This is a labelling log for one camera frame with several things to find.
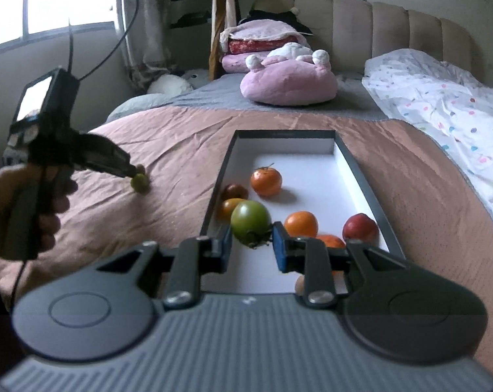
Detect black cable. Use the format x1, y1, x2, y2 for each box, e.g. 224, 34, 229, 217
65, 0, 140, 83

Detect small beige longan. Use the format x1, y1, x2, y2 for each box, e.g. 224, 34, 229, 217
294, 275, 305, 296

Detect pink satin blanket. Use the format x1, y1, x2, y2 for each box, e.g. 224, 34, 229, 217
0, 105, 493, 381

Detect beige padded headboard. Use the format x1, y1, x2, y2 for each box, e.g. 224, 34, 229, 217
252, 0, 473, 73

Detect grey bed sheet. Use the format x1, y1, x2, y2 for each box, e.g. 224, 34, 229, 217
168, 68, 387, 121

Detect green tomato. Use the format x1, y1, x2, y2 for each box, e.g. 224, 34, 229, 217
229, 200, 272, 249

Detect window curtain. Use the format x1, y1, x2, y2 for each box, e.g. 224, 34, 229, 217
114, 0, 174, 91

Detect white round plush toy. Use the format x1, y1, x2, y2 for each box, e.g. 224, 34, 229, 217
147, 73, 193, 96

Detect dark red plum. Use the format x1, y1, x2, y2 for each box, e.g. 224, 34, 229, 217
221, 183, 249, 201

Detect stack of pink folded blankets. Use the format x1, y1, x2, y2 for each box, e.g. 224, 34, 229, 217
219, 19, 310, 74

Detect black box with white lining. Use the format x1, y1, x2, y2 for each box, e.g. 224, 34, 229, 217
200, 130, 404, 295

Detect red apple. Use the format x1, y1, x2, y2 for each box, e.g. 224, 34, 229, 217
342, 213, 380, 244

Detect pink plush bunny pillow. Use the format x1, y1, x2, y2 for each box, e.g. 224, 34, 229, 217
239, 43, 338, 106

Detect dark shelf unit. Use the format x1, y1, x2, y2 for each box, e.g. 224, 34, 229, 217
169, 0, 212, 70

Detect tangerine with stem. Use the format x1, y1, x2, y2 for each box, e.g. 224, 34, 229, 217
250, 165, 283, 197

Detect small green fruit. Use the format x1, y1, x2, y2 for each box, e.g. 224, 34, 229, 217
130, 173, 150, 194

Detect yellow orange fruit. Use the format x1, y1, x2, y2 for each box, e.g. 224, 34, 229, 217
217, 197, 245, 223

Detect orange tangerine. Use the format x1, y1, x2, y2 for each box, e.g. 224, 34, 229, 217
316, 235, 346, 249

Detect white polka dot duvet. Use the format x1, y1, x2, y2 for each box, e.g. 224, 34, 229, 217
362, 49, 493, 220

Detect orange round fruit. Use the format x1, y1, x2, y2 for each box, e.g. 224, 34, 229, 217
284, 211, 318, 237

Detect person's left hand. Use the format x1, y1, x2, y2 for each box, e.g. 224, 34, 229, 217
0, 164, 79, 261

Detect wooden post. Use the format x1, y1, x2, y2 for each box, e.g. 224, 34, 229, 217
208, 0, 240, 81

